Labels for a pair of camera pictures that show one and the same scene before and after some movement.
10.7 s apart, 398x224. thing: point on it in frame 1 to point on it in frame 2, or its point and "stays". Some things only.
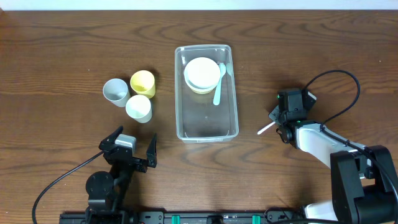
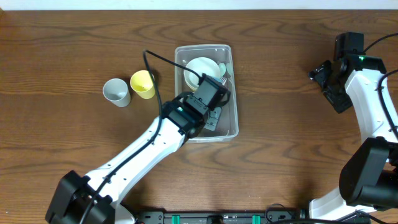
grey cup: (116, 91) stays
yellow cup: (142, 82) stays
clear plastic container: (198, 119) stays
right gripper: (277, 115) to (325, 82)
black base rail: (178, 217) stays
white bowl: (202, 74) stays
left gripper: (129, 158) to (214, 117)
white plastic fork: (265, 127) to (224, 79)
